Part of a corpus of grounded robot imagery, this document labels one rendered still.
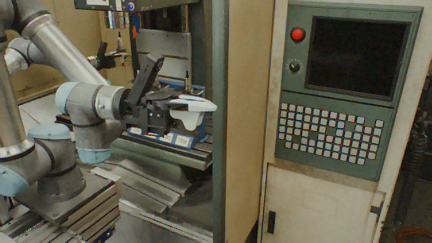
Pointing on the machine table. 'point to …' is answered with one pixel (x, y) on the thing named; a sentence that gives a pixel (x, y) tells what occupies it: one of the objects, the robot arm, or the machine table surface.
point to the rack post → (202, 126)
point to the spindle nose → (117, 19)
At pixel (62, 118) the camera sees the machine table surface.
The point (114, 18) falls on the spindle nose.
